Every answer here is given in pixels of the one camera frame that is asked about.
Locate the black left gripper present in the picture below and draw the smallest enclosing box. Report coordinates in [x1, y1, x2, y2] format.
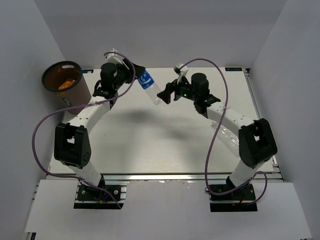
[112, 57, 144, 90]

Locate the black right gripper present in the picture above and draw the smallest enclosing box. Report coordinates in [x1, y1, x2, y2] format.
[157, 73, 199, 105]

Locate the blue label clear bottle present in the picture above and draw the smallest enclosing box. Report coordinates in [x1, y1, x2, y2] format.
[137, 70, 163, 105]

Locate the orange juice bottle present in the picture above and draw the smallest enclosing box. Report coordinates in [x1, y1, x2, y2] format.
[58, 82, 67, 90]

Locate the clear bottle blue-white cap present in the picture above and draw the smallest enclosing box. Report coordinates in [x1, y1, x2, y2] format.
[217, 125, 239, 155]

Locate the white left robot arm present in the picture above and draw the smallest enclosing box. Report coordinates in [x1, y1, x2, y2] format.
[54, 60, 146, 200]

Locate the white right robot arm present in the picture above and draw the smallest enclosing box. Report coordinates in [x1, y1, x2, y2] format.
[157, 73, 278, 200]

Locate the small sticker near bin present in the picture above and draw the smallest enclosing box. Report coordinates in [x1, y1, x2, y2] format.
[82, 69, 94, 74]

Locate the brown cylindrical bin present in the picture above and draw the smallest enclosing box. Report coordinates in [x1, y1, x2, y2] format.
[41, 60, 92, 108]

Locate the blue table label sticker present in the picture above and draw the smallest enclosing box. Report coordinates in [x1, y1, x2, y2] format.
[225, 67, 243, 72]

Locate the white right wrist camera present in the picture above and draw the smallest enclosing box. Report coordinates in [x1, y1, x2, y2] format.
[173, 63, 189, 83]

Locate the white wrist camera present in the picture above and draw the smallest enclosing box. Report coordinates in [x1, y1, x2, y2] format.
[173, 63, 189, 83]
[103, 48, 125, 66]

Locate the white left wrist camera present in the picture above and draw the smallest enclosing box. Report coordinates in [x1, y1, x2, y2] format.
[103, 48, 125, 66]

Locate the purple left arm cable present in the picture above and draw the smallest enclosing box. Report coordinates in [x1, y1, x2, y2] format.
[32, 51, 137, 209]

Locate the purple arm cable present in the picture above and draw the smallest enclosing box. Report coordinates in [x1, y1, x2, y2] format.
[177, 58, 269, 206]
[32, 51, 137, 209]

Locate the aluminium front rail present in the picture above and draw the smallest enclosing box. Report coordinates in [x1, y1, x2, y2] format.
[46, 172, 241, 183]

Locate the aluminium rail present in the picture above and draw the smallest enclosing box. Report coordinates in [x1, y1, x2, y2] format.
[46, 172, 241, 183]
[243, 68, 285, 182]

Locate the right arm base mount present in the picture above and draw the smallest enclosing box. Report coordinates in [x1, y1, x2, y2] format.
[204, 183, 258, 213]

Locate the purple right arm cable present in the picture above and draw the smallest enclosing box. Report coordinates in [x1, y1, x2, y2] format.
[177, 58, 269, 206]

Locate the aluminium right side rail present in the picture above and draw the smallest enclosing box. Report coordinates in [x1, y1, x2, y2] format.
[243, 68, 285, 182]

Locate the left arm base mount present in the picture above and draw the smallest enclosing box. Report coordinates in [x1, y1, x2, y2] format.
[73, 183, 127, 210]

